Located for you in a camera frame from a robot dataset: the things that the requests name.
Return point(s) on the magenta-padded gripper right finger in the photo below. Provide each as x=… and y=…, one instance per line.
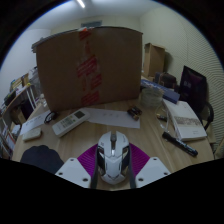
x=151, y=170

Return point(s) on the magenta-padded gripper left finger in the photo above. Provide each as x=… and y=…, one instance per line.
x=71, y=171

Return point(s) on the white and grey computer mouse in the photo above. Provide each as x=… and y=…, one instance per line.
x=113, y=156

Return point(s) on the dark round mouse pad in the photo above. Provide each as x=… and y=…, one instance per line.
x=41, y=158

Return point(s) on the black marker pen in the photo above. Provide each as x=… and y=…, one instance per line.
x=180, y=144

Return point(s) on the large white remote control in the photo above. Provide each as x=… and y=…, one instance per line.
x=70, y=122

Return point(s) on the white book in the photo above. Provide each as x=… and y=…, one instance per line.
x=185, y=121

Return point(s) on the small dark gadget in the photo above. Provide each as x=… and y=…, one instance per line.
x=134, y=112

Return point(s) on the white shelf unit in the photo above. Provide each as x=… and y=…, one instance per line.
x=6, y=138

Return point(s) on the clear plastic container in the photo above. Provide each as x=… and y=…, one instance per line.
x=151, y=96

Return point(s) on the long blue box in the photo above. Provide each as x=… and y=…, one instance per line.
x=165, y=91

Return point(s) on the black chair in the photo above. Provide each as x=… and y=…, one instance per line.
x=209, y=115

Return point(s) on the wooden side desk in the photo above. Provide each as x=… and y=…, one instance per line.
x=18, y=100

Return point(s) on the black bag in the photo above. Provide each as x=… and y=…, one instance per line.
x=192, y=87

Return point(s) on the large brown cardboard box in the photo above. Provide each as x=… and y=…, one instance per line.
x=90, y=70

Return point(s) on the small brown cardboard box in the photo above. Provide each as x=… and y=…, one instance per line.
x=154, y=60

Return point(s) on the ceiling light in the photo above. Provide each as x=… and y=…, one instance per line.
x=81, y=3

